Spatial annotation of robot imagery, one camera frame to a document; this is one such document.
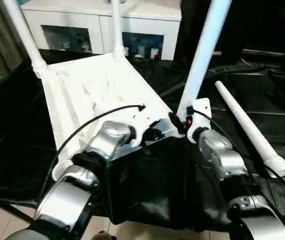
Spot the white plastic table leg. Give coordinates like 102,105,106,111
110,0,126,57
1,0,49,77
176,0,233,119
214,80,285,179

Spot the white plastic table top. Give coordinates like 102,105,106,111
32,51,180,181

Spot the white glass-door cabinet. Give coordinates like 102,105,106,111
21,0,182,61

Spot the black table mat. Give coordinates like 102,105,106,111
0,47,285,233

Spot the grey curtain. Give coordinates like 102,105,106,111
0,0,29,77

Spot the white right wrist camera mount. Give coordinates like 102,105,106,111
184,98,213,144

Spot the black metal table frame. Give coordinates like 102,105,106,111
0,200,33,224

